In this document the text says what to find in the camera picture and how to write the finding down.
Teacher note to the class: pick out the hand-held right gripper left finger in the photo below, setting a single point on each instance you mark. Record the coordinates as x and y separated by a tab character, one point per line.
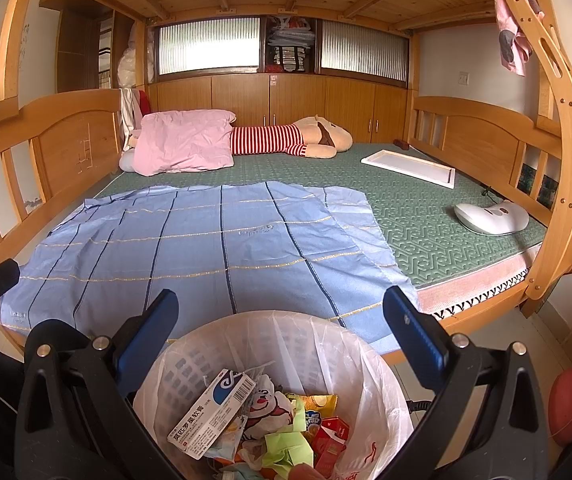
148	340

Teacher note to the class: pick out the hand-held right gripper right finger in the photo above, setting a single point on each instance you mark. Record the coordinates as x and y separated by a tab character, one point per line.
413	335

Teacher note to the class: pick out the white plastic lattice trash basket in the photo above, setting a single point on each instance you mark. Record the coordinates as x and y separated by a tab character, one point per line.
191	367

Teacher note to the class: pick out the white and blue medicine box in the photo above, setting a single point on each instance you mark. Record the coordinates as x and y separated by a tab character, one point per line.
211	412

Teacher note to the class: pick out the translucent white bin liner bag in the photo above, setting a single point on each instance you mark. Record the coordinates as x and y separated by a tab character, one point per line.
316	340

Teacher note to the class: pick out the yellow snack wrapper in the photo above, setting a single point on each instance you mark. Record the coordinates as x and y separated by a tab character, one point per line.
318	402

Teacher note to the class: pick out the white and red cartoon wrapper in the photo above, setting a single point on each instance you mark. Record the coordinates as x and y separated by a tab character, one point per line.
271	405

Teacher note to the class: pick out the green paper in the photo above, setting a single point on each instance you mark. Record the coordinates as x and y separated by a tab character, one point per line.
286	450

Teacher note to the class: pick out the person's right hand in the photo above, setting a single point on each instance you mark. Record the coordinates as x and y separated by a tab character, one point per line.
306	473

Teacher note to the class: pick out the blue striped bed sheet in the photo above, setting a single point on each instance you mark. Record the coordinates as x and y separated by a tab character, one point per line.
166	250

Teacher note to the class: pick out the green patterned bed mat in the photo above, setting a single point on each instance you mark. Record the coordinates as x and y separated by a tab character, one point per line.
415	220

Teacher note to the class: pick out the white rectangular tray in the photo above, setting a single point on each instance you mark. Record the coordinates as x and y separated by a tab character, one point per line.
405	165

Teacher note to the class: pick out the pale plush cushion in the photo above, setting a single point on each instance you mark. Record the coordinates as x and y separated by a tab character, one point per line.
127	161

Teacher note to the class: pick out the dark brown small object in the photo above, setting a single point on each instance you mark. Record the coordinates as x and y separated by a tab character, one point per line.
400	144

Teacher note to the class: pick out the pink pillow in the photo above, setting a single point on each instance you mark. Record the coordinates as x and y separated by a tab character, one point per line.
181	140

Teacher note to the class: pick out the white and red hanging cloth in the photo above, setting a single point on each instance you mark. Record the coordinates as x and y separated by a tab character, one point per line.
131	110

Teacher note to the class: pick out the plush doll with striped shirt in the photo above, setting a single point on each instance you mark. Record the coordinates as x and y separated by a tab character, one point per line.
266	140

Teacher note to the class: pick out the wooden wardrobe shelf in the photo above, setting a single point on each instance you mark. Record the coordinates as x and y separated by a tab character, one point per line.
81	45

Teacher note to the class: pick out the white stuffed plastic bags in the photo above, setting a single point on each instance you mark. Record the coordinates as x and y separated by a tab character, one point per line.
133	60

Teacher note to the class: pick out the wooden bunk ladder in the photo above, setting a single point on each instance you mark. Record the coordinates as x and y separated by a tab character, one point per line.
565	110

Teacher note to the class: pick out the frosted glass sliding window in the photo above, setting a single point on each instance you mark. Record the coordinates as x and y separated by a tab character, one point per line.
365	50
208	45

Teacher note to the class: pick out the pink hanging cloth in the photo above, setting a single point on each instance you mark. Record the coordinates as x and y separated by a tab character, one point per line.
513	40

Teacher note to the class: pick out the stacked bags on shelf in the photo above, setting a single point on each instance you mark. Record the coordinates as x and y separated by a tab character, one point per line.
291	45

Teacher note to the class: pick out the wooden bunk bed frame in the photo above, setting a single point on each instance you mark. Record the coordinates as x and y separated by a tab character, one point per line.
81	120

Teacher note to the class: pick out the wooden wall cabinet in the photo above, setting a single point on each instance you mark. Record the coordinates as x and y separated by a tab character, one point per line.
345	105

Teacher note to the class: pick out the white wall switch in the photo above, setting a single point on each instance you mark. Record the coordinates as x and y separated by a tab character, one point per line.
463	78

